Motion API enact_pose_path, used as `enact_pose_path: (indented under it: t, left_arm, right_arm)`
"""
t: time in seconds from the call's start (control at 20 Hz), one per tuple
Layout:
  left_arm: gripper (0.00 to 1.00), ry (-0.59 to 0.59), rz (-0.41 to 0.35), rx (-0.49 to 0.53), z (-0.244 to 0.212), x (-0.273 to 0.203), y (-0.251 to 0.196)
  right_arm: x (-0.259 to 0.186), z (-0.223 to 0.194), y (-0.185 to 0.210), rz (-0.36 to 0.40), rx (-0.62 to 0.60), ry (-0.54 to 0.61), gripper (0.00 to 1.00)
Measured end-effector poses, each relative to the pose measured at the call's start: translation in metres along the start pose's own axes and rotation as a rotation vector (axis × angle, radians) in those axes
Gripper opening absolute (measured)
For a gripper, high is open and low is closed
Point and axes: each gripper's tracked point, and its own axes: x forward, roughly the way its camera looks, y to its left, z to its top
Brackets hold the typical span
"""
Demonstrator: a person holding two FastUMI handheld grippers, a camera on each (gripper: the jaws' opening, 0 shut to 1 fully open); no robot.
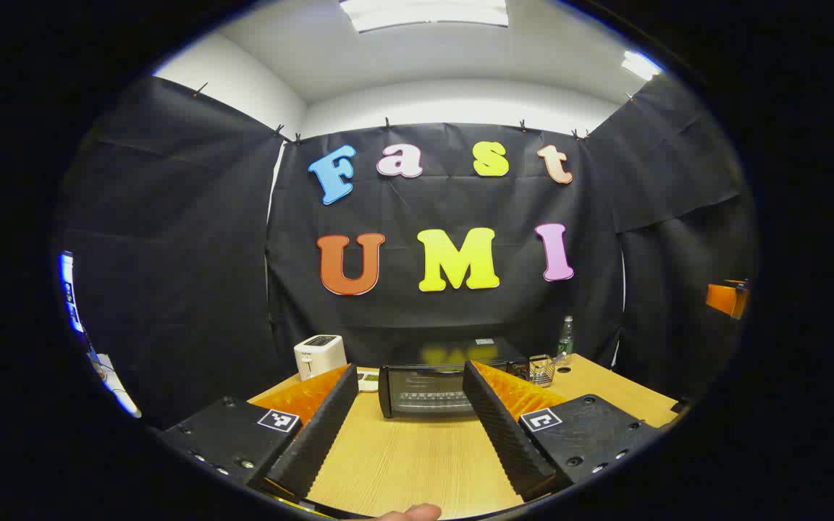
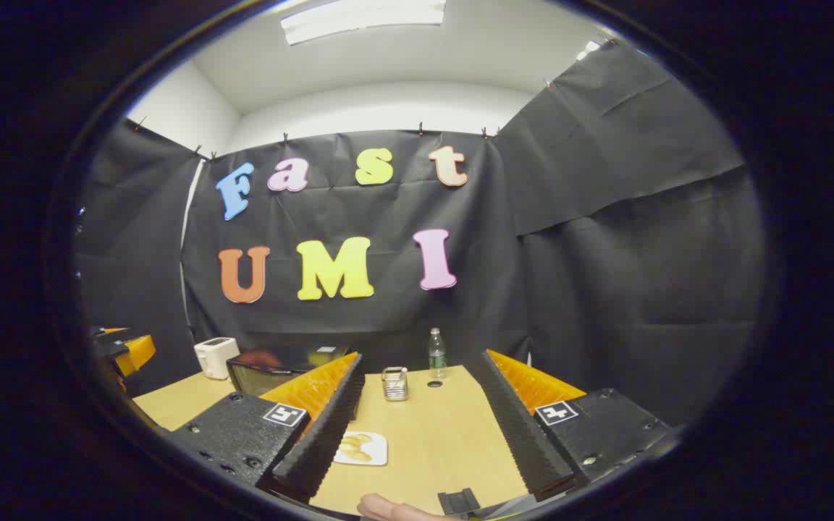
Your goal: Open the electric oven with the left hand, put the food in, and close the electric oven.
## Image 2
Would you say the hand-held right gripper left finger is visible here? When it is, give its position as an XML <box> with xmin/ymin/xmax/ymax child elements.
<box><xmin>169</xmin><ymin>352</ymin><xmax>366</xmax><ymax>503</ymax></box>

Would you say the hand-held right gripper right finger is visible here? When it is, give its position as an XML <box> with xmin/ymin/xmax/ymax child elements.
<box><xmin>468</xmin><ymin>349</ymin><xmax>673</xmax><ymax>501</ymax></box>

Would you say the black electric oven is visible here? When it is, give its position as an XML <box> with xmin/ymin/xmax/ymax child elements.
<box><xmin>227</xmin><ymin>346</ymin><xmax>350</xmax><ymax>397</ymax></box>

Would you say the white square plate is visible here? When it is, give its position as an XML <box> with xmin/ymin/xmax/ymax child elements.
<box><xmin>333</xmin><ymin>431</ymin><xmax>388</xmax><ymax>466</ymax></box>

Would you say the white toaster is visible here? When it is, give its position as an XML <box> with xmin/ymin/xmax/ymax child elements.
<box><xmin>194</xmin><ymin>336</ymin><xmax>240</xmax><ymax>381</ymax></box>

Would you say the metal mesh holder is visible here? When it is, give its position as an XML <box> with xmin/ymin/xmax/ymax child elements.
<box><xmin>382</xmin><ymin>366</ymin><xmax>409</xmax><ymax>402</ymax></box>

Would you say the clear plastic water bottle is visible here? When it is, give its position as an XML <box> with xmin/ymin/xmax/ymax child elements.
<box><xmin>428</xmin><ymin>327</ymin><xmax>448</xmax><ymax>379</ymax></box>

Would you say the black backdrop cloth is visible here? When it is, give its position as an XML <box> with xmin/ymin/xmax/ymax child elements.
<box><xmin>73</xmin><ymin>40</ymin><xmax>765</xmax><ymax>428</ymax></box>

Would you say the ceiling light panel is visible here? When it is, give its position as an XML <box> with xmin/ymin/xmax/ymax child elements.
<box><xmin>281</xmin><ymin>0</ymin><xmax>447</xmax><ymax>46</ymax></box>

